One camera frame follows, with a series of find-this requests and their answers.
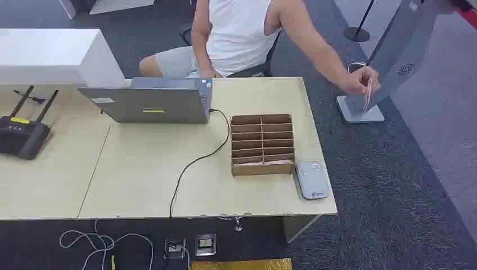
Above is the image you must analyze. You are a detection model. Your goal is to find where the white cabinet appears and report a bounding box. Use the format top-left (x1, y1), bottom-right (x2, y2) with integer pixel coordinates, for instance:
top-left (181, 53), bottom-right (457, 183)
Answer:
top-left (0, 28), bottom-right (127, 89)

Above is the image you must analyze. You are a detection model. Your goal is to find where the black plug with cable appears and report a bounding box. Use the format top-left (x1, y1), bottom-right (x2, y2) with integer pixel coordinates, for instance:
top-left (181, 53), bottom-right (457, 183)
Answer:
top-left (13, 89), bottom-right (47, 105)

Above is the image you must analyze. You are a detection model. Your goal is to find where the person's left hand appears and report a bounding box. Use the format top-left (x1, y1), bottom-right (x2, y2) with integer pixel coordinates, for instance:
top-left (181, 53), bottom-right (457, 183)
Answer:
top-left (340, 66), bottom-right (381, 96)

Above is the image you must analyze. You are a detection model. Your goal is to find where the pale card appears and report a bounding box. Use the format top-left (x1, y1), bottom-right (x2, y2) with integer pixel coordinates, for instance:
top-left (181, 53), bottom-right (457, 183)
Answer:
top-left (363, 77), bottom-right (374, 113)

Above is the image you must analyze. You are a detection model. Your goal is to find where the grey kiosk stand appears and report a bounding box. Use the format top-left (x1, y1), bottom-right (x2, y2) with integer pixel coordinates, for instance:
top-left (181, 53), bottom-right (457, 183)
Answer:
top-left (335, 0), bottom-right (460, 125)

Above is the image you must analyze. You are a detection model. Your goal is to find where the grey laptop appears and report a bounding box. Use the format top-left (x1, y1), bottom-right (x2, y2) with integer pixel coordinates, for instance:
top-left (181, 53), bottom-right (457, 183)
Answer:
top-left (77, 77), bottom-right (214, 124)

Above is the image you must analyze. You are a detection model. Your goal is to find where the person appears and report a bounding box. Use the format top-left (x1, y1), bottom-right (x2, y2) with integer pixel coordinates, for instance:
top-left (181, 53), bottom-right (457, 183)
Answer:
top-left (138, 0), bottom-right (381, 96)

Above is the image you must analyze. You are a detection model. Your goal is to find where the black office chair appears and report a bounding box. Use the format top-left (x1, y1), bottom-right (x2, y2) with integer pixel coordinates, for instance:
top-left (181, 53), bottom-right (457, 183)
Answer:
top-left (178, 21), bottom-right (282, 78)

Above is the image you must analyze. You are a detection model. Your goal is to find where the white furniture panel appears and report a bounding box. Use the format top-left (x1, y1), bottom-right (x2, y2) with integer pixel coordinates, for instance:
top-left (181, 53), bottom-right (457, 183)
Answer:
top-left (58, 0), bottom-right (156, 20)

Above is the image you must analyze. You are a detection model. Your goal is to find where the steel floor socket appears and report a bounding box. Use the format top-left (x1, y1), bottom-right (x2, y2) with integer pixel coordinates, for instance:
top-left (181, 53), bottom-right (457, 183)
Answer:
top-left (164, 238), bottom-right (187, 260)
top-left (194, 233), bottom-right (217, 257)

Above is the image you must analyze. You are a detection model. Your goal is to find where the red floor strip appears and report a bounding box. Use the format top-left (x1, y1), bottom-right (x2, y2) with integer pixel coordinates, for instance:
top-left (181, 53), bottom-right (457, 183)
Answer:
top-left (456, 5), bottom-right (477, 32)

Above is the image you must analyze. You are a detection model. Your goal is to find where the black router with antennas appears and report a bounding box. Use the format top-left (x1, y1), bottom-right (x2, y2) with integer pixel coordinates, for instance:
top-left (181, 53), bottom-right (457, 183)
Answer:
top-left (0, 85), bottom-right (60, 161)

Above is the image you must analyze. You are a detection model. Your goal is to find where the grey card reader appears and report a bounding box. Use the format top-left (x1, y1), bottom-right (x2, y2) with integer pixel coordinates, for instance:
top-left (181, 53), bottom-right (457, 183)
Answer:
top-left (295, 160), bottom-right (331, 201)

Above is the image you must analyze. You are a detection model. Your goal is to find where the white floor cable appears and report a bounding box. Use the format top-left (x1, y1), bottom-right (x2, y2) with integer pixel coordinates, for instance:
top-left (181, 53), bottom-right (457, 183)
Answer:
top-left (59, 219), bottom-right (155, 270)

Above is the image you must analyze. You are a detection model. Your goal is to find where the white cable loop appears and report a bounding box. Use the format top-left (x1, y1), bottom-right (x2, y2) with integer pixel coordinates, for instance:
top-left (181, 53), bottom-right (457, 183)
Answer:
top-left (346, 61), bottom-right (368, 74)

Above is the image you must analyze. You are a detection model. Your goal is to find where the black stanchion post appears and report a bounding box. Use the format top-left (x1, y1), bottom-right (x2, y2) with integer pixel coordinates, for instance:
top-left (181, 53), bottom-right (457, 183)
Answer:
top-left (343, 0), bottom-right (376, 43)

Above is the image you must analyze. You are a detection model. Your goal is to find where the desk leg panel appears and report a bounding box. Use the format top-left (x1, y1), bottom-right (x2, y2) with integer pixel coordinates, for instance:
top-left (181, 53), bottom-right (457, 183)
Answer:
top-left (282, 214), bottom-right (322, 244)

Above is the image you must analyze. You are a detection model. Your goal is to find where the black laptop cable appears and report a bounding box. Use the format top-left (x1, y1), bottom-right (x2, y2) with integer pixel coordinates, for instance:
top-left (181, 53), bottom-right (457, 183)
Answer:
top-left (169, 108), bottom-right (232, 219)

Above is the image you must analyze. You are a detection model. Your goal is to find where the yellow floor mat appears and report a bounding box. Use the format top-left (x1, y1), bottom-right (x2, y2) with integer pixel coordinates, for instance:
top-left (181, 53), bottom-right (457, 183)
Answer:
top-left (190, 258), bottom-right (293, 270)

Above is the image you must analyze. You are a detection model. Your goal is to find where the wooden card box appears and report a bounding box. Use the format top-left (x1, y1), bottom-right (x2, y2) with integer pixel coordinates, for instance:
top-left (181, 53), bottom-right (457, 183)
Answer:
top-left (230, 113), bottom-right (296, 177)

